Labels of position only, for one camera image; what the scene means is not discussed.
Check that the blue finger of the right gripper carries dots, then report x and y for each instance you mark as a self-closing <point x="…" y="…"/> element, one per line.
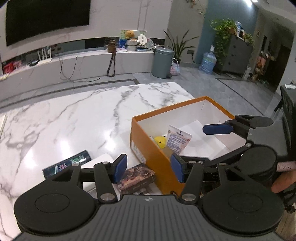
<point x="217" y="129"/>

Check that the climbing plant on cabinet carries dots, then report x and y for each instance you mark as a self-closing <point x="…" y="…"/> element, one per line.
<point x="224" y="30"/>

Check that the grey trash bin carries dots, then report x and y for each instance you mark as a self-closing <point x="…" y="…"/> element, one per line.
<point x="162" y="62"/>

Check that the white shampoo tube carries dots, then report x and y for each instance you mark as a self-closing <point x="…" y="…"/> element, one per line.
<point x="177" y="139"/>

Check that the orange cardboard box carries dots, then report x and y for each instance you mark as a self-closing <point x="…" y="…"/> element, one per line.
<point x="179" y="128"/>

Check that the potted plant by bin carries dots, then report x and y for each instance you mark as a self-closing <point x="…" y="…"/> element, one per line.
<point x="177" y="45"/>

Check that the brown camera with strap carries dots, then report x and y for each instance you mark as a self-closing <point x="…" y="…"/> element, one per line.
<point x="111" y="48"/>

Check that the person right hand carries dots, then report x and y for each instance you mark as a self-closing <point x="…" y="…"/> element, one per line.
<point x="286" y="178"/>

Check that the yellow tape measure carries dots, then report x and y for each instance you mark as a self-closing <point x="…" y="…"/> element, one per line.
<point x="160" y="141"/>

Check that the white wifi router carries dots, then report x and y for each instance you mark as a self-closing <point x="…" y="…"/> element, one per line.
<point x="44" y="55"/>

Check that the black television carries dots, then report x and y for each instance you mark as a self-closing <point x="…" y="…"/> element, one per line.
<point x="25" y="19"/>

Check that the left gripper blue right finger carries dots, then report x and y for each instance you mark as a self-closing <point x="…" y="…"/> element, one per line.
<point x="179" y="167"/>

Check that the teddy bear toy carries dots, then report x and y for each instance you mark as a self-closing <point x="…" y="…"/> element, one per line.
<point x="129" y="34"/>

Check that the dark grey cabinet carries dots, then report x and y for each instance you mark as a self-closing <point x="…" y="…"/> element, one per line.
<point x="237" y="56"/>

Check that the black Clear shampoo bottle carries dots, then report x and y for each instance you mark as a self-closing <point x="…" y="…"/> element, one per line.
<point x="80" y="158"/>

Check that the pastel woven bag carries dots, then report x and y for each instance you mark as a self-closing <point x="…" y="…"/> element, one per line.
<point x="175" y="67"/>

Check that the blue water jug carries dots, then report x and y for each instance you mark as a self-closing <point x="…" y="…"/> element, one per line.
<point x="208" y="61"/>

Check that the dark photo card box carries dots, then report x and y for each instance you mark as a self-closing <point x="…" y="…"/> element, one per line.
<point x="135" y="178"/>

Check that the white rectangular box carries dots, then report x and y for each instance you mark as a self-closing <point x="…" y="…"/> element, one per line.
<point x="97" y="179"/>

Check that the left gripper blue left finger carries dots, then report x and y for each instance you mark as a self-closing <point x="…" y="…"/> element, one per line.
<point x="119" y="167"/>

